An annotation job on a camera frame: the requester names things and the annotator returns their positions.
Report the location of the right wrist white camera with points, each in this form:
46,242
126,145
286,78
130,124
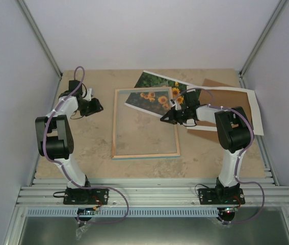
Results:
174,104

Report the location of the white paper mat border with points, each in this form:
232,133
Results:
255,111

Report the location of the right controller circuit board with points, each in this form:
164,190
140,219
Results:
230,209

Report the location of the sunflower photo print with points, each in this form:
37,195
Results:
146,79

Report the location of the grey slotted cable duct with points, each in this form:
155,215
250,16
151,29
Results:
120,212

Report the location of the crumpled clear plastic bag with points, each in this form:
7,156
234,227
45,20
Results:
81,230

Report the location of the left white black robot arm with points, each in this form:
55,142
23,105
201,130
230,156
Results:
54,136

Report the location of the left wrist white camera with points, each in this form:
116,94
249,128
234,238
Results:
88,94

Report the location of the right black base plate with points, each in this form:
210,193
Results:
210,197

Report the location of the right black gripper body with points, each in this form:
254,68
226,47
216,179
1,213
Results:
180,117

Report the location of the aluminium rail platform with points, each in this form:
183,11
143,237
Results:
155,192

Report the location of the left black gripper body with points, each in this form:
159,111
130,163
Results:
86,108

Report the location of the right aluminium corner post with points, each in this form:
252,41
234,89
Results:
281,5

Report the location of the brown cardboard backing board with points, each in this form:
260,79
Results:
226,98

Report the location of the controller circuit board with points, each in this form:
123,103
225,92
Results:
230,209
88,211

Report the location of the wrist white camera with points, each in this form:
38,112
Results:
88,94
174,104

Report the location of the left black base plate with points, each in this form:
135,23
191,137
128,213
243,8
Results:
86,196

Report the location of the left controller circuit board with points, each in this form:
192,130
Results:
88,211

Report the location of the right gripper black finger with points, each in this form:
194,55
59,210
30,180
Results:
170,121
169,116

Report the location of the aluminium corner post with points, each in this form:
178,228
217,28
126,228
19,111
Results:
38,35
281,5

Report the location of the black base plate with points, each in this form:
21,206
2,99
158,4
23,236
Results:
86,196
210,197

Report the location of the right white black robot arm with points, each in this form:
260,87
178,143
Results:
234,133

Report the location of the left aluminium corner post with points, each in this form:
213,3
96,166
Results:
38,35

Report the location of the wooden picture frame with glass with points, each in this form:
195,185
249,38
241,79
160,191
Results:
137,130

